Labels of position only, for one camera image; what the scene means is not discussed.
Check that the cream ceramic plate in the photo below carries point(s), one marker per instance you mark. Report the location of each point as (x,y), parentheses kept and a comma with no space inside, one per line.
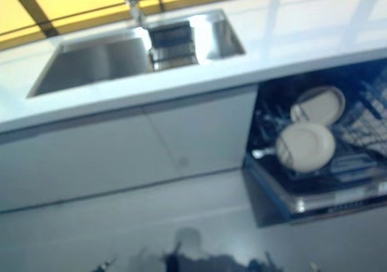
(320,102)
(305,148)

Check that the stainless steel dishwasher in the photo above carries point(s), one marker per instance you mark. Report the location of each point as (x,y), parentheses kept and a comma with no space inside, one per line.
(272,199)

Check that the black steel sink drying rack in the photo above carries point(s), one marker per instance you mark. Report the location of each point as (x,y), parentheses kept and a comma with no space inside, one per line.
(172,42)

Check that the glossy white cabinet front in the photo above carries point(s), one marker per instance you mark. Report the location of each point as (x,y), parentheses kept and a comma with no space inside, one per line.
(90,157)

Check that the stainless steel sink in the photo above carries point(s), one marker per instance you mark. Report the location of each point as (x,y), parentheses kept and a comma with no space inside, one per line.
(90,63)

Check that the chrome gooseneck faucet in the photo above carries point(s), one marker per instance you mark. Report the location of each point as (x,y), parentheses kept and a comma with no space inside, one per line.
(134,9)

